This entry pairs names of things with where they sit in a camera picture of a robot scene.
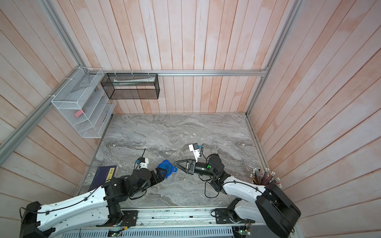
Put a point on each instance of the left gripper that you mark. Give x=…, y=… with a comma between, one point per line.
x=155, y=180

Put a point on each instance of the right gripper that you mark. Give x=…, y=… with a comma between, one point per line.
x=192, y=168

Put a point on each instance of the blue container lid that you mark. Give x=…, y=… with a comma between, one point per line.
x=167, y=165

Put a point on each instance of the clear plastic container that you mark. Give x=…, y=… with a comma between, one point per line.
x=172, y=177

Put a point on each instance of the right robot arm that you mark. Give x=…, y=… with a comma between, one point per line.
x=266, y=204

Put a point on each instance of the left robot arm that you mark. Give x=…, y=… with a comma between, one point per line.
x=98, y=207

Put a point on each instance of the dark blue book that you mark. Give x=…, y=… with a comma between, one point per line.
x=103, y=174

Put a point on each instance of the pencil holder with pencils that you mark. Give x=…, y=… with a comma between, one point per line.
x=264, y=177

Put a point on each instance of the pink eraser block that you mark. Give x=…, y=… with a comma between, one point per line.
x=78, y=113

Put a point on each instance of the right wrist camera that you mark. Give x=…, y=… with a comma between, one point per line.
x=196, y=150

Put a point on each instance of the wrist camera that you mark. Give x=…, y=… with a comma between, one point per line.
x=142, y=163
x=196, y=150

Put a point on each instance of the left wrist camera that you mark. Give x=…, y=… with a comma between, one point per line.
x=142, y=163

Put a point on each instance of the aluminium front rail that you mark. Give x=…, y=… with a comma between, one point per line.
x=172, y=217

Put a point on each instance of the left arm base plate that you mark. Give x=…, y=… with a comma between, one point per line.
x=124, y=218

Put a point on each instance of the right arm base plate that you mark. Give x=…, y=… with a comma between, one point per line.
x=228, y=216

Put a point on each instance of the black wire mesh basket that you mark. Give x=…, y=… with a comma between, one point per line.
x=125, y=86

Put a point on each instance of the white wire mesh shelf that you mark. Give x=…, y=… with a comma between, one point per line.
x=80, y=92

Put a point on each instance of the aluminium frame bar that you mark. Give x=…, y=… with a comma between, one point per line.
x=251, y=72

